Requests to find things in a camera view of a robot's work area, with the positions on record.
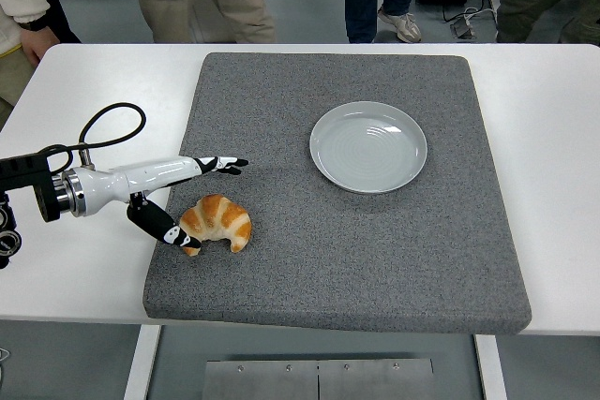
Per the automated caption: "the black wristwatch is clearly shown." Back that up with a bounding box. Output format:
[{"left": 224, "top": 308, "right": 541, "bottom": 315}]
[{"left": 18, "top": 13, "right": 51, "bottom": 33}]

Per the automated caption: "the white cable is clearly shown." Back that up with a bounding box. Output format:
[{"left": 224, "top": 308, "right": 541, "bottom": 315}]
[{"left": 449, "top": 5, "right": 498, "bottom": 26}]

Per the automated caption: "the grey felt mat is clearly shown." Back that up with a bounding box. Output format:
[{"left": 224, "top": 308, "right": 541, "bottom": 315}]
[{"left": 142, "top": 52, "right": 533, "bottom": 336}]

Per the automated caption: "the pale grey round plate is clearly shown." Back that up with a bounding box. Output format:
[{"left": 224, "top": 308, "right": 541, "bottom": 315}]
[{"left": 309, "top": 100, "right": 429, "bottom": 195}]

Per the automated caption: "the golden croissant bread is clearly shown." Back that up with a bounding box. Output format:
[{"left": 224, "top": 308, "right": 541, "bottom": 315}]
[{"left": 179, "top": 193, "right": 253, "bottom": 257}]

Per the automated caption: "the grey metal plate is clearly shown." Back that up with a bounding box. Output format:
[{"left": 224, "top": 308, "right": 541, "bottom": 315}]
[{"left": 203, "top": 358, "right": 436, "bottom": 400}]

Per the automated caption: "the person's hand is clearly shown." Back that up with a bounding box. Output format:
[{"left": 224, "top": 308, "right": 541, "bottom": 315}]
[{"left": 21, "top": 25, "right": 61, "bottom": 67}]

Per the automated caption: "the white table leg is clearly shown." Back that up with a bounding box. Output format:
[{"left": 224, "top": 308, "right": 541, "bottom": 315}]
[
  {"left": 472, "top": 333, "right": 508, "bottom": 400},
  {"left": 122, "top": 324, "right": 163, "bottom": 400}
]

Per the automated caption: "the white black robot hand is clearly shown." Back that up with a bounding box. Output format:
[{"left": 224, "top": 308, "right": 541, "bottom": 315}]
[{"left": 74, "top": 155, "right": 249, "bottom": 249}]

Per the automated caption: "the grey power adapter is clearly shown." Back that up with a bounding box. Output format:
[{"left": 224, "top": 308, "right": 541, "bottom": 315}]
[{"left": 450, "top": 15, "right": 477, "bottom": 39}]

